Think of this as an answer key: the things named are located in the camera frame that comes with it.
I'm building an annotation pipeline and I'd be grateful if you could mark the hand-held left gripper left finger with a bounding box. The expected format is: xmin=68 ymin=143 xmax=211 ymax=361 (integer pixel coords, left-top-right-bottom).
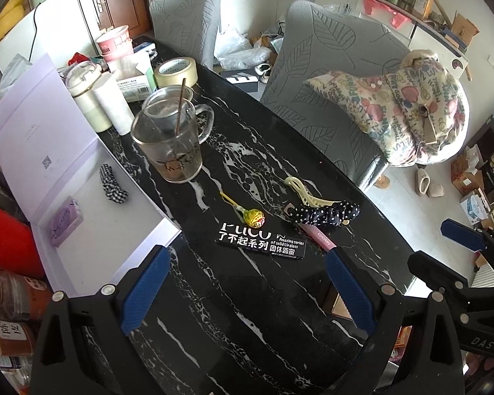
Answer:
xmin=31 ymin=245 xmax=174 ymax=395

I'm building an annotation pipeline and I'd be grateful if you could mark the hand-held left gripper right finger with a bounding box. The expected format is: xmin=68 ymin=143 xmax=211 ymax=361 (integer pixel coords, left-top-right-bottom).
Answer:
xmin=324 ymin=247 xmax=470 ymax=395

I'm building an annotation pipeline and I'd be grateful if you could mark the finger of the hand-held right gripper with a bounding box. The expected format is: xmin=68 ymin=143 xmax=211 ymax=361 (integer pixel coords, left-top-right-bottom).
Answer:
xmin=440 ymin=219 xmax=494 ymax=264
xmin=407 ymin=250 xmax=484 ymax=302

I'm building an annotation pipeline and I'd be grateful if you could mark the pink lip gloss tube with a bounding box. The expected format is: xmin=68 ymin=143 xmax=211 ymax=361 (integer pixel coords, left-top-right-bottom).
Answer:
xmin=286 ymin=205 xmax=338 ymax=252

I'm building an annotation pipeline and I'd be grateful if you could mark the black polka dot scrunchie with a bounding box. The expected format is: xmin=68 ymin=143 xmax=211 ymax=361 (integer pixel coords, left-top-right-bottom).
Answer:
xmin=291 ymin=199 xmax=361 ymax=228

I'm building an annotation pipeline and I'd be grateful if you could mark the black lip gloss box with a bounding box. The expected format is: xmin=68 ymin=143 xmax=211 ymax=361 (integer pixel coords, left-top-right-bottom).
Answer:
xmin=214 ymin=221 xmax=309 ymax=260

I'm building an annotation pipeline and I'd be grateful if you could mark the yellow lollipop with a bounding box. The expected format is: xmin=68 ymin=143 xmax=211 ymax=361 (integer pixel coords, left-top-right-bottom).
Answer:
xmin=219 ymin=191 xmax=266 ymax=228

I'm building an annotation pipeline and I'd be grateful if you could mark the lavender gift box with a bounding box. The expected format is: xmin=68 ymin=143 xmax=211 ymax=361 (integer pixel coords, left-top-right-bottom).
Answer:
xmin=0 ymin=53 xmax=182 ymax=299

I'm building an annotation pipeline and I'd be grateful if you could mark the blue white tissue box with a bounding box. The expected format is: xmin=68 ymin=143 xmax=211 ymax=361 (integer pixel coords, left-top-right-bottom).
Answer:
xmin=460 ymin=195 xmax=488 ymax=226

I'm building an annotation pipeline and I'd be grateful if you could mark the black white checkered scrunchie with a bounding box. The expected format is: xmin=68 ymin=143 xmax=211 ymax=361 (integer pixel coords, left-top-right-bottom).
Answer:
xmin=99 ymin=164 xmax=130 ymax=205

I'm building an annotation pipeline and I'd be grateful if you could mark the cream hair clip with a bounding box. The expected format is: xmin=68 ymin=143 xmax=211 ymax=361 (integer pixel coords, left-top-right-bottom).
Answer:
xmin=284 ymin=176 xmax=350 ymax=226

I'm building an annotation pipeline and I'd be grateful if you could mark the glass mug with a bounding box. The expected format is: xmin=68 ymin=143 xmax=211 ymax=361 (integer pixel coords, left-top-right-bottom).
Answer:
xmin=130 ymin=86 xmax=215 ymax=184

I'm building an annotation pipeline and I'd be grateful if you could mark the orange label spice jar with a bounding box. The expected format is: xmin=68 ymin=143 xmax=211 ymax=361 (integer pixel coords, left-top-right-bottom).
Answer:
xmin=0 ymin=267 xmax=48 ymax=322

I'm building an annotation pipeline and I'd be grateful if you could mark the colourful printed cushion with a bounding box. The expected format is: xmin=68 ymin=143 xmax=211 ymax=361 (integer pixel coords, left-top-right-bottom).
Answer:
xmin=307 ymin=49 xmax=466 ymax=167

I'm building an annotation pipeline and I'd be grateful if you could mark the red plastic container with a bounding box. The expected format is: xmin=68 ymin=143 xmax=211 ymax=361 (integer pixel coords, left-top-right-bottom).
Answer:
xmin=0 ymin=207 xmax=44 ymax=278

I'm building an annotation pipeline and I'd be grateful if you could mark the white tissue roll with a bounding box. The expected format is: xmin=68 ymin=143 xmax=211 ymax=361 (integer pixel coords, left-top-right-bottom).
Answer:
xmin=94 ymin=73 xmax=135 ymax=136

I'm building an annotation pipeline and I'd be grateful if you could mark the brown stirring stick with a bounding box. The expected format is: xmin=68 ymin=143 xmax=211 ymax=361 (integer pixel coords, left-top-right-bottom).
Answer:
xmin=175 ymin=78 xmax=187 ymax=136

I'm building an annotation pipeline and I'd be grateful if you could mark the cream thermos jar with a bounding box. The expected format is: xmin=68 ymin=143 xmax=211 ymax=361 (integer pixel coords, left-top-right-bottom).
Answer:
xmin=65 ymin=61 xmax=113 ymax=133

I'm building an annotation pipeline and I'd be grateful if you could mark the white green medicine box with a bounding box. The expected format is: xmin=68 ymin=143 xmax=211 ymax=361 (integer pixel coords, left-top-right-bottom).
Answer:
xmin=107 ymin=55 xmax=157 ymax=103

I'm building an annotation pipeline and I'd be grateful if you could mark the white counter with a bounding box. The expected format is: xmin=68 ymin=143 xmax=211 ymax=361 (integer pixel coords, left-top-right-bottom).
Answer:
xmin=315 ymin=0 xmax=470 ymax=79

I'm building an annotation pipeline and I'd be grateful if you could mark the open cardboard box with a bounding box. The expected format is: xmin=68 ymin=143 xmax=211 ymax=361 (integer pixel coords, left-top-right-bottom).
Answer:
xmin=451 ymin=13 xmax=480 ymax=48

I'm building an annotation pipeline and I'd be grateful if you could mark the clear tape roll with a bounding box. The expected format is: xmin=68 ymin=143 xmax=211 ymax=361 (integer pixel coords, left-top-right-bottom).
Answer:
xmin=153 ymin=57 xmax=198 ymax=90

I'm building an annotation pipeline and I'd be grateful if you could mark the grey leaf pattern chair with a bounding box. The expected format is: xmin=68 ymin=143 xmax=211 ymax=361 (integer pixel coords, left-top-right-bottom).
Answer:
xmin=149 ymin=0 xmax=222 ymax=70
xmin=259 ymin=0 xmax=412 ymax=192

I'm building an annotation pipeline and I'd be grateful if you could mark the black shoe box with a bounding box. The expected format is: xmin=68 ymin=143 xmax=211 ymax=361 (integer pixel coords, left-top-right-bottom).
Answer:
xmin=220 ymin=69 xmax=259 ymax=94

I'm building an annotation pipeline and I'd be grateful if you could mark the white shoe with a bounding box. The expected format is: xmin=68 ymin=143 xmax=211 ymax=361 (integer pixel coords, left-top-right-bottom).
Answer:
xmin=253 ymin=63 xmax=272 ymax=85

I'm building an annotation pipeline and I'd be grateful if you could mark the pink plastic bag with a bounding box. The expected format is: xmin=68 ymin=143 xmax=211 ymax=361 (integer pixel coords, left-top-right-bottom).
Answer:
xmin=362 ymin=0 xmax=410 ymax=29

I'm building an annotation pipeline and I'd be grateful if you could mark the dark blue case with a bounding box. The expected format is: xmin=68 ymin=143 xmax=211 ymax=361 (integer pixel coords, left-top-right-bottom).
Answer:
xmin=132 ymin=38 xmax=157 ymax=55

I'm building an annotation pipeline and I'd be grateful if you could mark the pink paper bowl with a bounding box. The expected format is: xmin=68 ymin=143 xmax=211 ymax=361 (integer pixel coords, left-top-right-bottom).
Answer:
xmin=96 ymin=25 xmax=134 ymax=62

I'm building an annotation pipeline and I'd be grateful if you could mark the clear plastic bag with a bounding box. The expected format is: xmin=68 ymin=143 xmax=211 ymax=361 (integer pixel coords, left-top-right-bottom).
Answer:
xmin=220 ymin=45 xmax=272 ymax=70

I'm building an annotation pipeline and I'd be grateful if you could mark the white plastic bag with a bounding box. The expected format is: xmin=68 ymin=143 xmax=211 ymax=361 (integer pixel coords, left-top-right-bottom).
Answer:
xmin=214 ymin=25 xmax=252 ymax=64

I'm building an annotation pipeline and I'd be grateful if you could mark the white fridge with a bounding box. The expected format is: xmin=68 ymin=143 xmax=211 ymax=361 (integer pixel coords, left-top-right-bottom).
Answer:
xmin=0 ymin=0 xmax=101 ymax=87

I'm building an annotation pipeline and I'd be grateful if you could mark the yellow plastic basin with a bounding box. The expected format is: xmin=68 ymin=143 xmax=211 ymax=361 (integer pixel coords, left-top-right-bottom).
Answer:
xmin=0 ymin=0 xmax=40 ymax=48

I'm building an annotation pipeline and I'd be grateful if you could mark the black power cable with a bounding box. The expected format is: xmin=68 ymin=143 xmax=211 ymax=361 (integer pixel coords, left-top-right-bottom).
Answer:
xmin=32 ymin=0 xmax=72 ymax=44

